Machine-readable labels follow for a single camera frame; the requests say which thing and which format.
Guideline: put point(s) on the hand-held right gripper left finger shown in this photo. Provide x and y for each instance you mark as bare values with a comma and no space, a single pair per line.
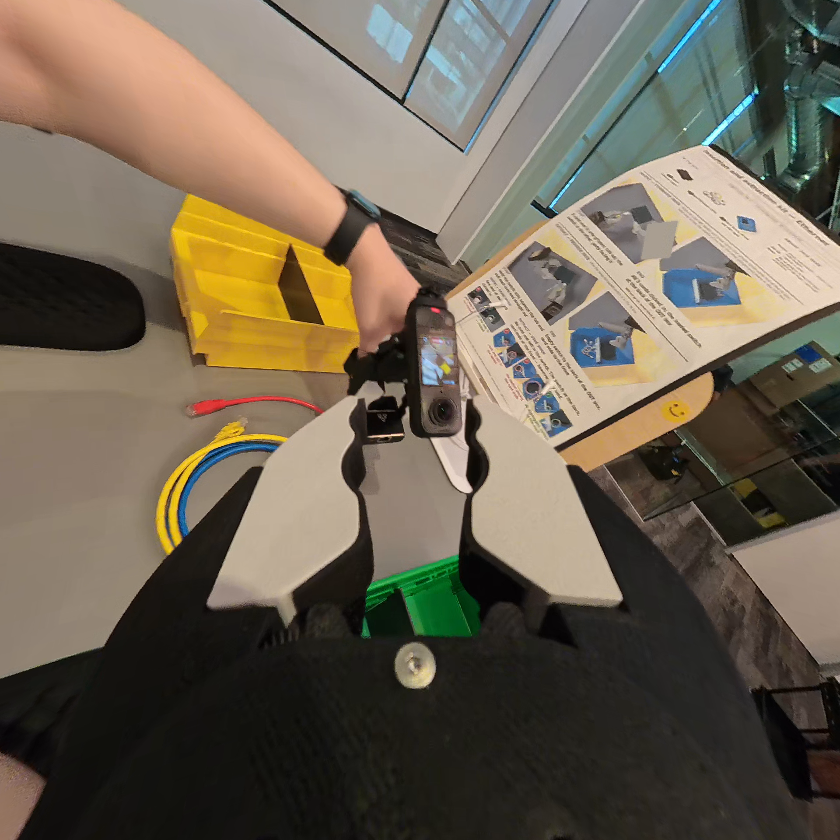
295,525

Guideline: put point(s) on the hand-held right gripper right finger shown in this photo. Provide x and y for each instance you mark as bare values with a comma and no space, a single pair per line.
538,525

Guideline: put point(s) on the black ethernet splitter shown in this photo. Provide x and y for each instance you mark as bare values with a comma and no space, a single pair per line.
384,420

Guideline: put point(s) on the green plastic bin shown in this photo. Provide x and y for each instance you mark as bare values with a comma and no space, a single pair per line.
426,604

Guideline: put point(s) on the yellow plastic bin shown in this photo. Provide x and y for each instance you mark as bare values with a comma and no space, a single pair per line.
236,282

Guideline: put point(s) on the person's left forearm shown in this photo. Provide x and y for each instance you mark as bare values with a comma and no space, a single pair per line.
164,98

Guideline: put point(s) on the person's left hand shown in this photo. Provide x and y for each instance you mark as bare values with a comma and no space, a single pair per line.
380,289

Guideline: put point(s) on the white stand base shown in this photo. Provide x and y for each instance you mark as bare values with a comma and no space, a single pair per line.
453,466

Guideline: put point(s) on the instruction sheet on wooden board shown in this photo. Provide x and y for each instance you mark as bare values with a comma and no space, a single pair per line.
656,262

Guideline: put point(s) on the black mesh pad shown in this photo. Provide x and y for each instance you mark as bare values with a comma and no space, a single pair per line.
65,295

